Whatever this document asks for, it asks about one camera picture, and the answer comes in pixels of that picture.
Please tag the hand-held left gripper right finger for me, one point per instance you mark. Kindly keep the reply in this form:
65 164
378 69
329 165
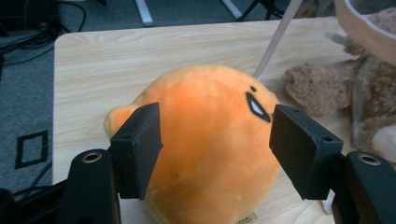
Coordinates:
302 149

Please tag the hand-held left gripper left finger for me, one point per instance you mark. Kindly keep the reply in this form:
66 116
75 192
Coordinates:
140 146

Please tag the brown teddy bear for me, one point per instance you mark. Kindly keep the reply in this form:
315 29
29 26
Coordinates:
314 90

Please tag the orange plush toy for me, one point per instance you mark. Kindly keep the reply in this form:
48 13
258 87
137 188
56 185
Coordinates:
205 140

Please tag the black chair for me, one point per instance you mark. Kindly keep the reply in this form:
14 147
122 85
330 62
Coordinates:
261 7

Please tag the black stand base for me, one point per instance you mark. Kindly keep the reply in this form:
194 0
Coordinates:
28 14

